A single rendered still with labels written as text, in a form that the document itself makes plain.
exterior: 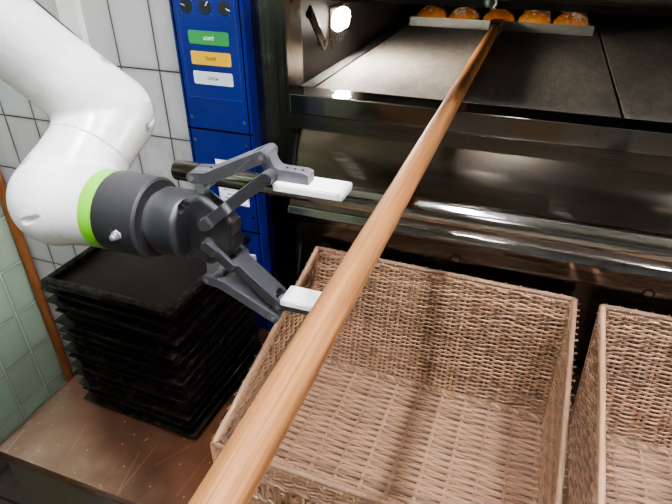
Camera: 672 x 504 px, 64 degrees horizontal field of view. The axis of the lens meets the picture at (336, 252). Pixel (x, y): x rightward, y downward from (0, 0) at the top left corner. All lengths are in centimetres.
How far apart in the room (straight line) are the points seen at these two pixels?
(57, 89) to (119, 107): 7
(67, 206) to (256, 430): 38
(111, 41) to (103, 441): 83
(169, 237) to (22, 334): 140
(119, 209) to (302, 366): 29
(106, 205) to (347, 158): 62
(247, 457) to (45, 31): 52
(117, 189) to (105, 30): 75
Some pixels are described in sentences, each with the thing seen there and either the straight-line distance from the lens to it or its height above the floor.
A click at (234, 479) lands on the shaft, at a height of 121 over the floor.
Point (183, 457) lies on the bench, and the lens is 116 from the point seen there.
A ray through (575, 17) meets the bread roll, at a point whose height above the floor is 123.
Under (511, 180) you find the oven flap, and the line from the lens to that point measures 107.
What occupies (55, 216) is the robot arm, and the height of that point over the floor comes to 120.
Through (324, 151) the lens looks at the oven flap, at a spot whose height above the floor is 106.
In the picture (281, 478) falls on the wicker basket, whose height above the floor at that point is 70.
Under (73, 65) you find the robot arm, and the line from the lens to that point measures 70.
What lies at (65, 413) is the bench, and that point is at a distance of 132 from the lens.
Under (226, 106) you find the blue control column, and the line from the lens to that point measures 115.
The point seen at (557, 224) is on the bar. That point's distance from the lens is 68.
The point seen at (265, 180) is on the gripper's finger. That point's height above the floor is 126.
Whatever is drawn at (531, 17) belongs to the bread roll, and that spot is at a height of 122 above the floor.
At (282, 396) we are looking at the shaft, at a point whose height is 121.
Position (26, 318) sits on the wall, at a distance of 194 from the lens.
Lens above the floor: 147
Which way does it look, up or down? 32 degrees down
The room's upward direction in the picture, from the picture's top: straight up
